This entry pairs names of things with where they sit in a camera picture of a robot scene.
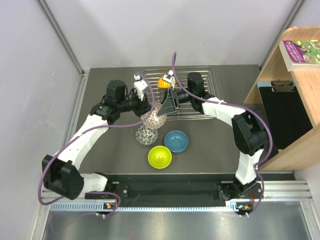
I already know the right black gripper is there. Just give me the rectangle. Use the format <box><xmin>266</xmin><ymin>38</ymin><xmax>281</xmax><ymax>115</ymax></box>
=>
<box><xmin>156</xmin><ymin>87</ymin><xmax>195</xmax><ymax>117</ymax></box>

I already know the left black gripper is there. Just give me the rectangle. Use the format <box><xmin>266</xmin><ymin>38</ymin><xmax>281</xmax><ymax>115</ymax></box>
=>
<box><xmin>117</xmin><ymin>89</ymin><xmax>154</xmax><ymax>118</ymax></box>

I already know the red floral patterned bowl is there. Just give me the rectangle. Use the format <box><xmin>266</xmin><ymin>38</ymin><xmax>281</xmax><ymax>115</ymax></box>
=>
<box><xmin>143</xmin><ymin>102</ymin><xmax>167</xmax><ymax>129</ymax></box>

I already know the orange bowl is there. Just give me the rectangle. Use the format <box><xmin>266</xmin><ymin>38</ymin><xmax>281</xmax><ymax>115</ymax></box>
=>
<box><xmin>157</xmin><ymin>74</ymin><xmax>178</xmax><ymax>89</ymax></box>

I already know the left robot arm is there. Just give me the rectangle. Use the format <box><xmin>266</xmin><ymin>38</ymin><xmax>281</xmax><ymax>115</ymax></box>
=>
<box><xmin>38</xmin><ymin>74</ymin><xmax>155</xmax><ymax>205</ymax></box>

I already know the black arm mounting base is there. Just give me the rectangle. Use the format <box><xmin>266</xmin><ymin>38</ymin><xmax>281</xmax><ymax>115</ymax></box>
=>
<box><xmin>103</xmin><ymin>173</ymin><xmax>262</xmax><ymax>207</ymax></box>

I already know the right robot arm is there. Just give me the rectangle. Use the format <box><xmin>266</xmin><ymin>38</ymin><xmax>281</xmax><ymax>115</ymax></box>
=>
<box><xmin>157</xmin><ymin>70</ymin><xmax>270</xmax><ymax>200</ymax></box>

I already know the black white leaf bowl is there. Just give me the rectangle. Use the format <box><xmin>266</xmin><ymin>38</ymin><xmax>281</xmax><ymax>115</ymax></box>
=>
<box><xmin>135</xmin><ymin>125</ymin><xmax>159</xmax><ymax>146</ymax></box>

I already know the blue ceramic bowl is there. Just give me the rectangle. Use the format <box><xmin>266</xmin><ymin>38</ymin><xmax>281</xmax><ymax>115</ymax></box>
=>
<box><xmin>164</xmin><ymin>130</ymin><xmax>189</xmax><ymax>153</ymax></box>

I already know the lime green bowl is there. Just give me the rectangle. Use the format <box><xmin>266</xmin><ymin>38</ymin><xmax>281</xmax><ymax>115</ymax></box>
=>
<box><xmin>147</xmin><ymin>145</ymin><xmax>173</xmax><ymax>169</ymax></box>

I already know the wooden shelf unit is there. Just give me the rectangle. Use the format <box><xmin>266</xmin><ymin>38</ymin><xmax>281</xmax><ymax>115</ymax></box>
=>
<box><xmin>244</xmin><ymin>26</ymin><xmax>320</xmax><ymax>172</ymax></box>

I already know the black clipboard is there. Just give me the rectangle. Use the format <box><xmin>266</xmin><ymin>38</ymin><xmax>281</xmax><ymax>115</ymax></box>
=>
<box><xmin>257</xmin><ymin>80</ymin><xmax>313</xmax><ymax>150</ymax></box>

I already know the purple green book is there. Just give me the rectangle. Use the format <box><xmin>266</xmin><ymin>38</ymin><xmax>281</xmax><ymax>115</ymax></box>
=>
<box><xmin>279</xmin><ymin>40</ymin><xmax>320</xmax><ymax>72</ymax></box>

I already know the metal wire dish rack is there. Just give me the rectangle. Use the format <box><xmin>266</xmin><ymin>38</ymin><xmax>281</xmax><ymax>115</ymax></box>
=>
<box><xmin>142</xmin><ymin>66</ymin><xmax>220</xmax><ymax>121</ymax></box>

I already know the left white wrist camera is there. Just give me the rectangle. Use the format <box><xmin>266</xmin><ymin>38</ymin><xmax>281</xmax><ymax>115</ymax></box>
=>
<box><xmin>133</xmin><ymin>74</ymin><xmax>149</xmax><ymax>101</ymax></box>

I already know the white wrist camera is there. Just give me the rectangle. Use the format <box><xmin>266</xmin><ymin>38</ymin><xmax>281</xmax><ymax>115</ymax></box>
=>
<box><xmin>162</xmin><ymin>70</ymin><xmax>176</xmax><ymax>88</ymax></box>
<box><xmin>133</xmin><ymin>74</ymin><xmax>149</xmax><ymax>101</ymax></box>

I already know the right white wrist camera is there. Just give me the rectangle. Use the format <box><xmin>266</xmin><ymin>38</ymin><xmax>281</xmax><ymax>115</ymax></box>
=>
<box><xmin>162</xmin><ymin>70</ymin><xmax>176</xmax><ymax>88</ymax></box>

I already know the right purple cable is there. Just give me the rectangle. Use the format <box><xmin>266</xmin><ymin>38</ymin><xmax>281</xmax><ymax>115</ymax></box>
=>
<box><xmin>170</xmin><ymin>51</ymin><xmax>275</xmax><ymax>217</ymax></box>

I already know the purple cable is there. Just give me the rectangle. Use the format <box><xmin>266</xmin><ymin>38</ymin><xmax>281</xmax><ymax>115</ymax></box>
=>
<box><xmin>37</xmin><ymin>72</ymin><xmax>155</xmax><ymax>223</ymax></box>
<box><xmin>170</xmin><ymin>51</ymin><xmax>275</xmax><ymax>217</ymax></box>

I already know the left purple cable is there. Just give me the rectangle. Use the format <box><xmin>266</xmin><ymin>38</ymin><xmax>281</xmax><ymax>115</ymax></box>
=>
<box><xmin>37</xmin><ymin>72</ymin><xmax>155</xmax><ymax>223</ymax></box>

